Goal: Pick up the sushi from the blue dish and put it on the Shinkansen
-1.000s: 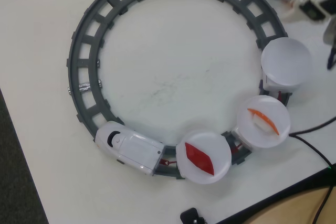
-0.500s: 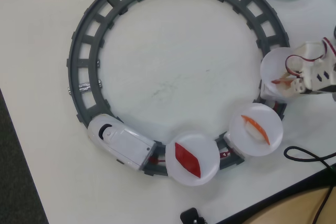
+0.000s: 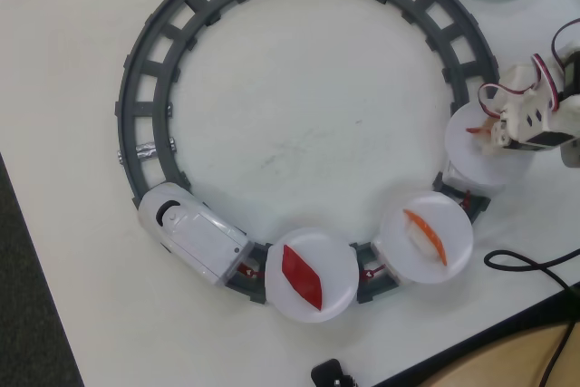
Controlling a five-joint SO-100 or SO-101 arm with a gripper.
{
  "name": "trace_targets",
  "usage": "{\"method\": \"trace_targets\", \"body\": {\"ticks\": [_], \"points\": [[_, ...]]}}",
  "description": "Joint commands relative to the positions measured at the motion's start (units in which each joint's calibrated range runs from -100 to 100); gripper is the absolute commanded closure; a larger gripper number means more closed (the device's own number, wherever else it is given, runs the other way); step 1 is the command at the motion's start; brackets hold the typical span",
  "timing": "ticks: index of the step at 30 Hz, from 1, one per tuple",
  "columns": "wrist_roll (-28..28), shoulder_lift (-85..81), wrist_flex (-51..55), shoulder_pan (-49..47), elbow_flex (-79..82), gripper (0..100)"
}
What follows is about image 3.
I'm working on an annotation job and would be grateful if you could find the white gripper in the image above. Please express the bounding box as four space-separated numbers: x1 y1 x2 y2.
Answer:
488 64 580 152

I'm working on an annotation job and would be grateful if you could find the orange salmon sushi toy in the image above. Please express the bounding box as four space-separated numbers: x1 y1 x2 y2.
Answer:
402 208 449 266

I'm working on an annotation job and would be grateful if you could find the red tuna sushi toy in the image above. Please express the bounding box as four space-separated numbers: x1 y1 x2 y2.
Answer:
281 244 325 311

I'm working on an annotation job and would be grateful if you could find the white Shinkansen toy locomotive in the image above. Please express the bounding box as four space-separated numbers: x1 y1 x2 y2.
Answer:
138 182 254 287

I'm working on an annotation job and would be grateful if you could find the white round plate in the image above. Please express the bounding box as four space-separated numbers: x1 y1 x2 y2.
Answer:
265 227 361 324
444 103 536 182
378 191 475 286

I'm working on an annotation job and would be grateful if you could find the white toy train carriage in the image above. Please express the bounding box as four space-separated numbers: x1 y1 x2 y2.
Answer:
441 158 507 197
371 241 405 286

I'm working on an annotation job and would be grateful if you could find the grey circular toy train track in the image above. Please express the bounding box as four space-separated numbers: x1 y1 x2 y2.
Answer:
112 0 499 306

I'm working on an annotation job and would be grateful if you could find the silver foil tape patch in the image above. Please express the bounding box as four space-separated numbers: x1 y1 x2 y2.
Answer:
135 142 159 162

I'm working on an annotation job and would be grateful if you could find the red white black servo wire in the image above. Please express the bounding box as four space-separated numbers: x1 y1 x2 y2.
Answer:
552 17 580 64
478 53 564 119

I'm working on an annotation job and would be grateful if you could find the black power cable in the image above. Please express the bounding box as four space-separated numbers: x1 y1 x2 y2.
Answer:
483 248 580 387

